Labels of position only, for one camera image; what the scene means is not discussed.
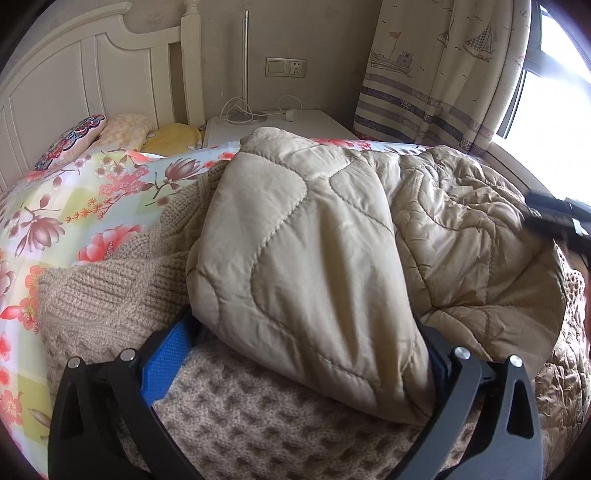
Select white nightstand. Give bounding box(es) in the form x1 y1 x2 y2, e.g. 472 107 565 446
203 110 358 149

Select pale checked pillow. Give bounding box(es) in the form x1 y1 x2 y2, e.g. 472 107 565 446
97 114 153 148

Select beige quilted jacket knit sleeves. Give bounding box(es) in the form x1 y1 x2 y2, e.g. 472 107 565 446
37 127 591 480

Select white bed headboard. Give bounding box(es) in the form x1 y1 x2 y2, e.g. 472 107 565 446
0 0 206 192

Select wall socket panel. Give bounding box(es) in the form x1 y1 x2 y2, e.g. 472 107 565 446
265 56 308 78

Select white charger with cable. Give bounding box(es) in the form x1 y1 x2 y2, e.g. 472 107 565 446
277 95 303 121

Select yellow pillow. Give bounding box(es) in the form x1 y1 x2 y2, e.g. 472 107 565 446
141 124 204 155

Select floral duvet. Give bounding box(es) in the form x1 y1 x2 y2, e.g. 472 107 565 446
0 136 432 480

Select mandala patterned pillow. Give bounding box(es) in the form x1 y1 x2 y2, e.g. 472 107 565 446
34 114 108 171

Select silver pole lamp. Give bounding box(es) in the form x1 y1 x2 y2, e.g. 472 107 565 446
221 10 266 124

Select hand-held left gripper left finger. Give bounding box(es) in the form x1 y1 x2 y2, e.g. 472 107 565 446
47 318 204 480

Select dark framed window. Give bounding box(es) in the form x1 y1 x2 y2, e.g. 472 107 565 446
496 0 591 185

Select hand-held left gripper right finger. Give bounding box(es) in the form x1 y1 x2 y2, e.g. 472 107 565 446
392 323 544 480

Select sailboat print curtain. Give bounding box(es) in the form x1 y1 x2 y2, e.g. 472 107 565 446
353 0 532 155

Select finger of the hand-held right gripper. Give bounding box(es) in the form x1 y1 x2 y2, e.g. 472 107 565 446
524 191 591 254

